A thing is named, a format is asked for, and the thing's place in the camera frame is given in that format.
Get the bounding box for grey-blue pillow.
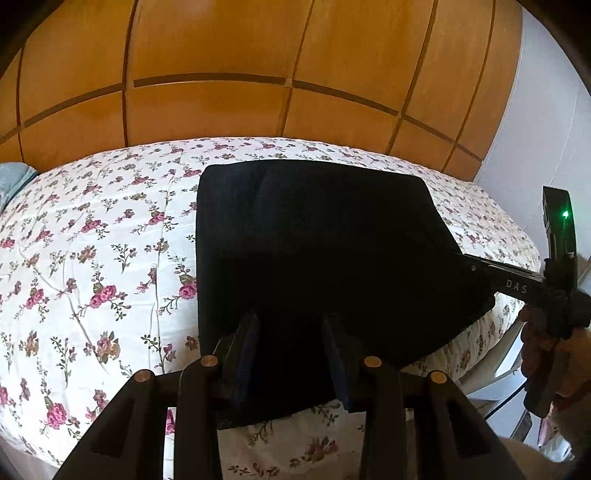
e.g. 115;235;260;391
0;162;40;210

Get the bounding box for wooden wardrobe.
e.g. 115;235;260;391
0;0;525;183

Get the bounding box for person's right hand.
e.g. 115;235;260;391
518;305;591;411

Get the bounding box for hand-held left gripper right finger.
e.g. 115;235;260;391
321;314;522;480

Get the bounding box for floral bed sheet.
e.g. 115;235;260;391
0;137;541;480

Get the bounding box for black pants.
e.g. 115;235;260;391
195;159;497;430

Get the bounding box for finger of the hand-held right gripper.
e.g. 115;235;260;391
462;253;546;306

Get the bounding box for person's right forearm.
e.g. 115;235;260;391
498;434;575;480

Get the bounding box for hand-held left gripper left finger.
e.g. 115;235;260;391
53;311;262;480

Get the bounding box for black cable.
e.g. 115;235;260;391
484;382;528;420

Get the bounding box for white furniture piece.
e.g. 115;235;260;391
459;318;525;404

